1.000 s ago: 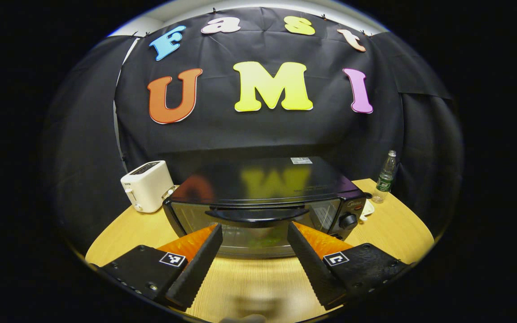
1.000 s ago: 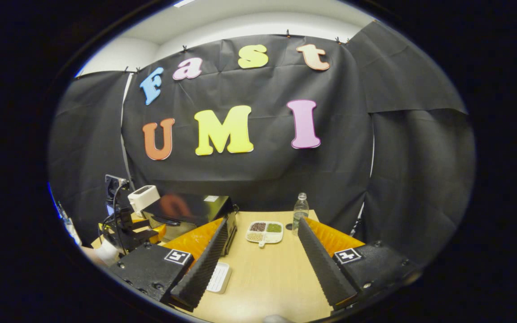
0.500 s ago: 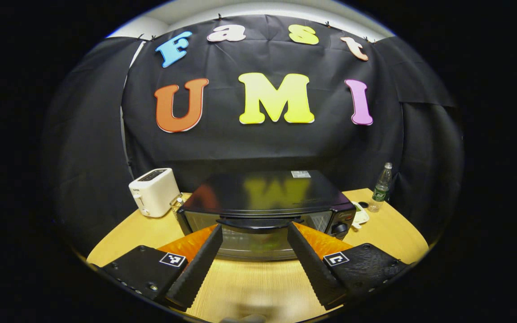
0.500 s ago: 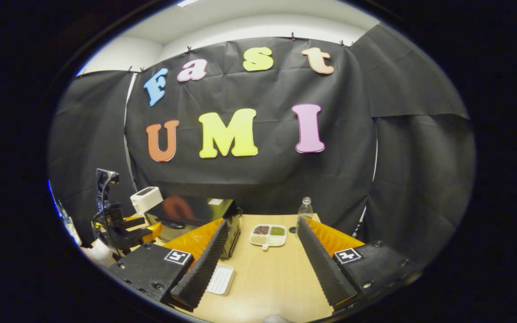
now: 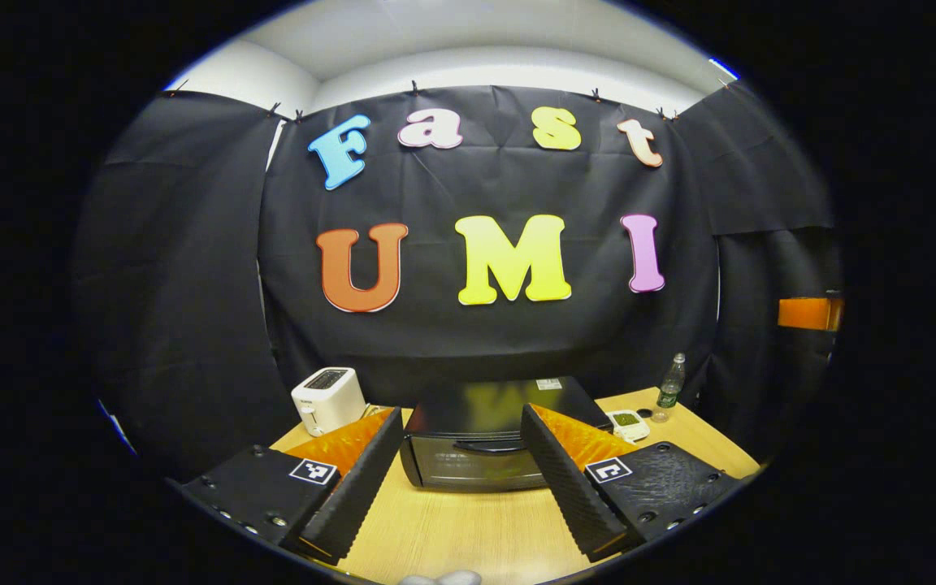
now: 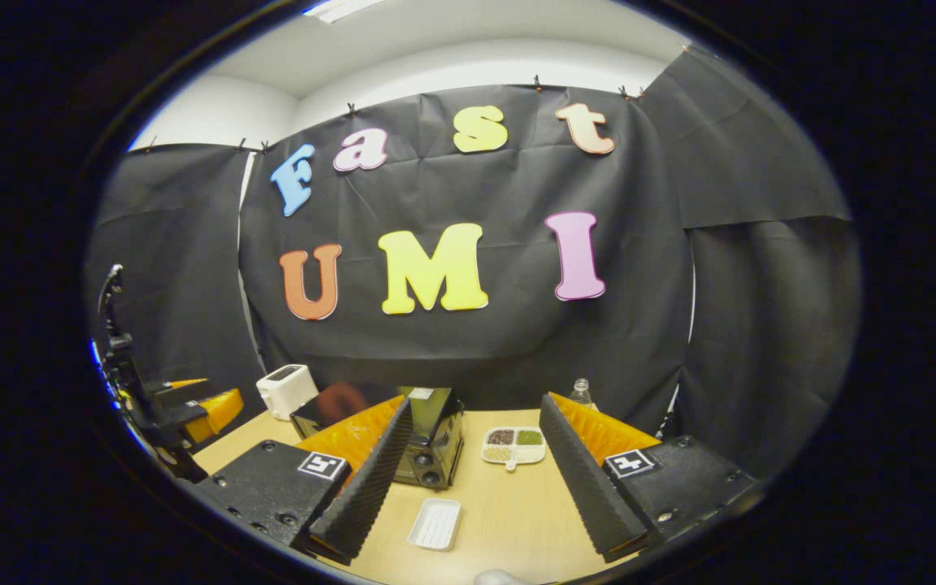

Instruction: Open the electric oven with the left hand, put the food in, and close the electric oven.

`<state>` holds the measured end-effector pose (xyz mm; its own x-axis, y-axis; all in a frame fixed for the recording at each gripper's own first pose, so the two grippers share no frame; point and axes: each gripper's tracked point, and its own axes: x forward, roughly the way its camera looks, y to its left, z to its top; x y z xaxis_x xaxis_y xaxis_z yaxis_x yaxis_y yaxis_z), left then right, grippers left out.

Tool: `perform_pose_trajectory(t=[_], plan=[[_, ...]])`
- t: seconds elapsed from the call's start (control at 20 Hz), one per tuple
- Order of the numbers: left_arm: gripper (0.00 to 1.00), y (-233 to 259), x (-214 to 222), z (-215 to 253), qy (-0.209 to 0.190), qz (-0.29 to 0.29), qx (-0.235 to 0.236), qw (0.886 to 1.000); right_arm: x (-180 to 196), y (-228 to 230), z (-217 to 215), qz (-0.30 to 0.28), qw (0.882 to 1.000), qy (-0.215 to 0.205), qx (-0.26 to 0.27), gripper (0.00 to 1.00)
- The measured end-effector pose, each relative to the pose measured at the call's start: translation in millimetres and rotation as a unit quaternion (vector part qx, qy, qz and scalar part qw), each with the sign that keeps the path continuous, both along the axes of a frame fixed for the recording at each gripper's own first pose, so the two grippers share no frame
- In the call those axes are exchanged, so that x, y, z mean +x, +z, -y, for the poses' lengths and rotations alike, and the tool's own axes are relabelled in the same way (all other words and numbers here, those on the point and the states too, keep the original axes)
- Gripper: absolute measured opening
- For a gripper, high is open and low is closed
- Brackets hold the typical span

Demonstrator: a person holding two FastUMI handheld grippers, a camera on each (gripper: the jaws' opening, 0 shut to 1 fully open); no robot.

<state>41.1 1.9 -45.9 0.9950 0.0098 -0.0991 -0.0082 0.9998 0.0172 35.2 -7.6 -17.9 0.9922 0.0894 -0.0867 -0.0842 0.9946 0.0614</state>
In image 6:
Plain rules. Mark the clear plastic water bottle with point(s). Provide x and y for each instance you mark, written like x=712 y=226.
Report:
x=582 y=394

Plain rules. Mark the ceiling light panel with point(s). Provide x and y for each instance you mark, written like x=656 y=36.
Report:
x=346 y=8

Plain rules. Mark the white foam tray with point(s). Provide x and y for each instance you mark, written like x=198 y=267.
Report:
x=435 y=524

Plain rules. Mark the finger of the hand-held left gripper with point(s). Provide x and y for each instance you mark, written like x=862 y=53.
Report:
x=179 y=384
x=220 y=413

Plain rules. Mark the white toaster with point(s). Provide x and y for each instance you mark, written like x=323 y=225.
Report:
x=285 y=390

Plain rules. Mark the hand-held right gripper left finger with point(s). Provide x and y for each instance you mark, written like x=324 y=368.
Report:
x=366 y=496

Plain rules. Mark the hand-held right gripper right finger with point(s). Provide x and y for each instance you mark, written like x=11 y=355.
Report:
x=586 y=487

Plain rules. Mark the black electric oven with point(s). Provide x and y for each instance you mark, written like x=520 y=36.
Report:
x=435 y=439

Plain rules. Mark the black backdrop cloth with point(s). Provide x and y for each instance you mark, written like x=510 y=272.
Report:
x=500 y=341

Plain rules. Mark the white divided dish of beans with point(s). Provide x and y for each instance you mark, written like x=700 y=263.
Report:
x=514 y=445

